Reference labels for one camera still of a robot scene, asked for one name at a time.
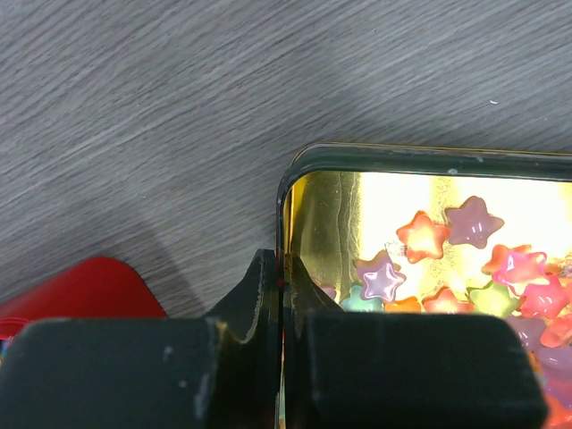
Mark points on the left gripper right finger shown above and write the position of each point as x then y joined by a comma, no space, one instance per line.
397,370

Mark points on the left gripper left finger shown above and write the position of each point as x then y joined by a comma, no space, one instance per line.
221,370

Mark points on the red candy tin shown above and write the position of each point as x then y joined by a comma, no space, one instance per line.
98,287

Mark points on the gold gummy tin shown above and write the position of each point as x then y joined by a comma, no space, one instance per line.
417,230

